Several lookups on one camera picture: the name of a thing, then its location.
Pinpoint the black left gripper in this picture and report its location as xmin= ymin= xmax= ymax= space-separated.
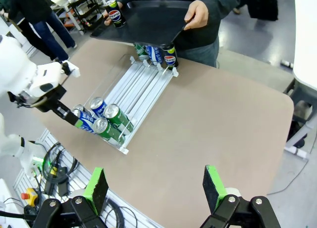
xmin=37 ymin=86 xmax=84 ymax=129

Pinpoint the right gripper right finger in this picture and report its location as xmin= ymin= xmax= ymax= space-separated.
xmin=200 ymin=165 xmax=282 ymax=228

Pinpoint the green Chilsung Cider can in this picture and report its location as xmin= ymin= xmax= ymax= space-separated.
xmin=93 ymin=117 xmax=126 ymax=146
xmin=133 ymin=43 xmax=149 ymax=60
xmin=103 ymin=103 xmax=134 ymax=136

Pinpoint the black suitcase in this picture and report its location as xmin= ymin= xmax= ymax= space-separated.
xmin=247 ymin=0 xmax=279 ymax=22

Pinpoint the black power adapter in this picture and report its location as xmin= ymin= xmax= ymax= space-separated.
xmin=57 ymin=181 xmax=70 ymax=196

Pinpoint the person's right hand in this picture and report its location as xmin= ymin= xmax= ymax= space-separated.
xmin=103 ymin=9 xmax=112 ymax=26

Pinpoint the yellow emergency stop button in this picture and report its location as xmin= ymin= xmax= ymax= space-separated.
xmin=21 ymin=187 xmax=40 ymax=206

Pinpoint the coiled black cable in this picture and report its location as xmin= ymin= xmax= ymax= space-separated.
xmin=41 ymin=141 xmax=80 ymax=184

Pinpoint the person in dark jacket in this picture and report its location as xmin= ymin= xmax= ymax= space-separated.
xmin=116 ymin=0 xmax=248 ymax=68

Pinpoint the black wheeled cart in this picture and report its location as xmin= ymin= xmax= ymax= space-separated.
xmin=73 ymin=0 xmax=105 ymax=34

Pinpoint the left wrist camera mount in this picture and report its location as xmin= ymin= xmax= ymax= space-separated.
xmin=60 ymin=60 xmax=81 ymax=78

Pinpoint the bystander in black trousers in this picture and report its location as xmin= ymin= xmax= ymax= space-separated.
xmin=17 ymin=17 xmax=57 ymax=63

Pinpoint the blue Pocari Sweat can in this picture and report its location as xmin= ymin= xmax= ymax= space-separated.
xmin=89 ymin=96 xmax=107 ymax=117
xmin=145 ymin=44 xmax=163 ymax=65
xmin=71 ymin=108 xmax=97 ymax=135

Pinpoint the slotted white base plate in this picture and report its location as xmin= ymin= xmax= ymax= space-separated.
xmin=13 ymin=129 xmax=159 ymax=228

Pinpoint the person's left hand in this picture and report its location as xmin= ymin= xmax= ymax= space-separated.
xmin=183 ymin=0 xmax=210 ymax=31

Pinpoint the white can dispenser rack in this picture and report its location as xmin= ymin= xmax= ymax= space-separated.
xmin=83 ymin=53 xmax=179 ymax=155

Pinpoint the dark plastic serving tray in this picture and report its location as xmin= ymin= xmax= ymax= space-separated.
xmin=89 ymin=0 xmax=196 ymax=47

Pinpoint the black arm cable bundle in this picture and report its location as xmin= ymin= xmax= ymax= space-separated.
xmin=7 ymin=91 xmax=48 ymax=109

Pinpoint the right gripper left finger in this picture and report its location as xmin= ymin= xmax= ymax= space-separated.
xmin=33 ymin=167 xmax=109 ymax=228

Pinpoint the large white table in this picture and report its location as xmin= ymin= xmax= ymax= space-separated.
xmin=282 ymin=0 xmax=317 ymax=162

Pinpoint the person's left forearm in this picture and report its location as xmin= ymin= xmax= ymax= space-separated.
xmin=198 ymin=0 xmax=241 ymax=16

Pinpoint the bystander in blue jeans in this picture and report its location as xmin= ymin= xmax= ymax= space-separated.
xmin=7 ymin=0 xmax=77 ymax=62

